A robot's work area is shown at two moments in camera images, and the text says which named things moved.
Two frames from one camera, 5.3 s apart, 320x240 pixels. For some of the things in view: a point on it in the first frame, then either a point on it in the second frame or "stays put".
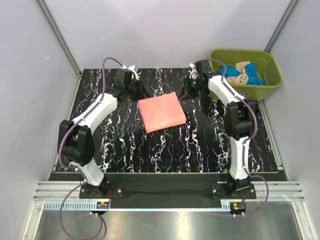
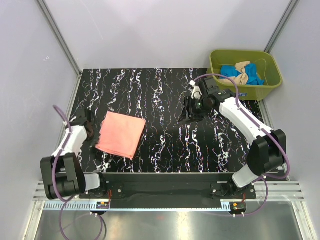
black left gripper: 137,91 -> 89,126
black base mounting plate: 166,190 stays put
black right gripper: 186,91 -> 188,103
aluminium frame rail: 268,191 stays put
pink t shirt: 161,112 -> 120,134
